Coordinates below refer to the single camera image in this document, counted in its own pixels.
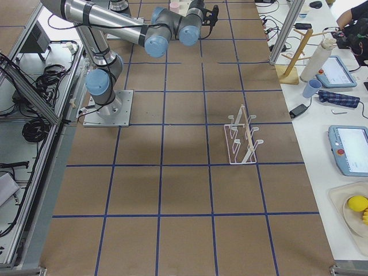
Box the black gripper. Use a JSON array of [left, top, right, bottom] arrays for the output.
[[202, 5, 219, 26]]

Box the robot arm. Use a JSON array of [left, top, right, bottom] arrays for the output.
[[42, 1, 219, 117]]

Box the pink plastic cup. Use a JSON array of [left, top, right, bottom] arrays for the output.
[[169, 2, 180, 13]]

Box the blue cup on desk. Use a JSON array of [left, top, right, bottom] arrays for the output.
[[302, 79, 322, 98]]

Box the wooden mug tree stand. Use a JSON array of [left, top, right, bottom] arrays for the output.
[[275, 28, 325, 85]]

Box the beige tall bottle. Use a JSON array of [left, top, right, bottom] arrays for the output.
[[300, 38, 336, 82]]

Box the black power adapter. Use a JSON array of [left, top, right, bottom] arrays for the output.
[[289, 104, 309, 119]]

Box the blue teach pendant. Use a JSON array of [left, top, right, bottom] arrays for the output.
[[316, 55, 357, 88], [328, 125, 367, 177]]

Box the plaid folded cloth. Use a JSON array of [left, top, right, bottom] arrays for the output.
[[318, 90, 360, 108]]

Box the yellow lemon toy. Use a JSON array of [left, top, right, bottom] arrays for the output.
[[347, 195, 368, 212]]

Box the beige plate on desk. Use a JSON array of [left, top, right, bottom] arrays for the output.
[[343, 194, 367, 237]]

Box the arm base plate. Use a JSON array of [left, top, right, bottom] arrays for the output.
[[83, 90, 134, 127]]

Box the white wire cup rack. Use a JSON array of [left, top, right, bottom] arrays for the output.
[[224, 105, 264, 165]]

